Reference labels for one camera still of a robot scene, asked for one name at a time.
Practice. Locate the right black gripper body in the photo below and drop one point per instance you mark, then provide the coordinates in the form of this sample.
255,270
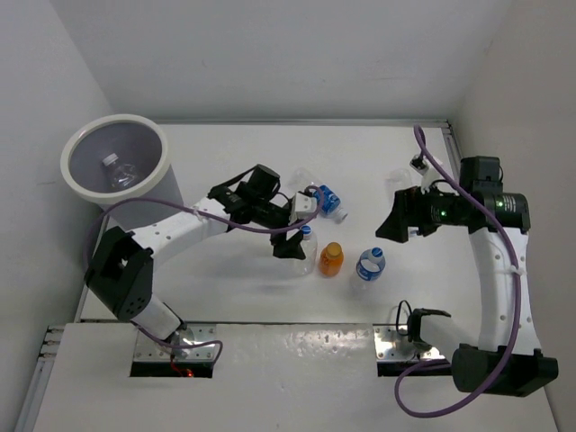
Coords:
436,210

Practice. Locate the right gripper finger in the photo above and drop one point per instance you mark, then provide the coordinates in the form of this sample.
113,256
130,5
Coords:
402,200
396,226

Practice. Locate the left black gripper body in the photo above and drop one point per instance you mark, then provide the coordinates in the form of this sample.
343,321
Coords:
270,213

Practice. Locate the clear bottle blue white cap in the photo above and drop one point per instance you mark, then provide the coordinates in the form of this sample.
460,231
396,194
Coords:
309,245

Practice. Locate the blue label water bottle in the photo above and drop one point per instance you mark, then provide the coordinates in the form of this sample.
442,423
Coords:
368,270
332,207

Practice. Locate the apple juice labelled clear bottle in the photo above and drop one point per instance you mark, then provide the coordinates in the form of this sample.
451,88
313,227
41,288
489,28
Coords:
121,175

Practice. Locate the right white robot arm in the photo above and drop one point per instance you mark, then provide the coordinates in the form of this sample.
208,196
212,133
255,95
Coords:
498,225

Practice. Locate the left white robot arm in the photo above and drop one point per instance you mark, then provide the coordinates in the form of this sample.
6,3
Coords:
120,273

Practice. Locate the white round plastic bin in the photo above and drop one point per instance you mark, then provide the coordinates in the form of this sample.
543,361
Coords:
135,140

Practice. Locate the clear crushed bottle white cap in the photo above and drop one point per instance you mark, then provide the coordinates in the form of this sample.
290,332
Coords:
398,179

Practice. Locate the orange juice bottle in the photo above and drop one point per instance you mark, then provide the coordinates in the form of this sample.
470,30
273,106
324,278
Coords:
331,259

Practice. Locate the lying blue label water bottle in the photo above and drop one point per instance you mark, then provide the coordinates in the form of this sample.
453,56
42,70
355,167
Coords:
332,207

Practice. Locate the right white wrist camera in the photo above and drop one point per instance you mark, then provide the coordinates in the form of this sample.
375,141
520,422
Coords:
428,172

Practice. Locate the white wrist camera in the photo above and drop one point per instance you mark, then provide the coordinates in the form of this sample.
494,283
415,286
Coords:
428,172
301,207

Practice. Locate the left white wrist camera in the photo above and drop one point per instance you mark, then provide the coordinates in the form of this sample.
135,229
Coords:
301,207

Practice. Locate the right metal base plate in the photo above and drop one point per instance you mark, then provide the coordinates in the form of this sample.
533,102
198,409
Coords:
393,348

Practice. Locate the metal base plate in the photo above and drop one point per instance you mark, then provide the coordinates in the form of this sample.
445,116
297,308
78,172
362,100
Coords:
393,348
192,344

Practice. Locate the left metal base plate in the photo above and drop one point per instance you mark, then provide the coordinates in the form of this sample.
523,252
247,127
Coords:
192,344

